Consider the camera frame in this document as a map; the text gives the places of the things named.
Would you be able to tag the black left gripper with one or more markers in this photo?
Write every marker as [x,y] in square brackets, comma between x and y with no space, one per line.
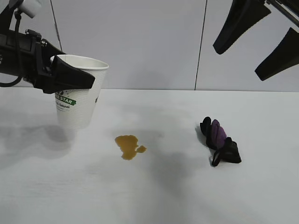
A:
[28,58]

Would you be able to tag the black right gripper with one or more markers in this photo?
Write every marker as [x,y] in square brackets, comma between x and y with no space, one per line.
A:
[289,7]

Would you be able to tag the white paper cup green print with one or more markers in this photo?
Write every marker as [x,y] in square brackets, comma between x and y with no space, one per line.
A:
[77,112]

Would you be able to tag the black and purple rag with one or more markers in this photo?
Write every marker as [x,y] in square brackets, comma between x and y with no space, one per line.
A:
[231,154]

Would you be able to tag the brown coffee spill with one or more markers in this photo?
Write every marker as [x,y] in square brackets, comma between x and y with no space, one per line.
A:
[127,144]

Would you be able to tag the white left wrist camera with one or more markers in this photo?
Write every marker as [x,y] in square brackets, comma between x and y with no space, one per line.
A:
[29,8]

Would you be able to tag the black left camera bracket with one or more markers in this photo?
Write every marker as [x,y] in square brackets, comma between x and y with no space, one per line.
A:
[7,14]

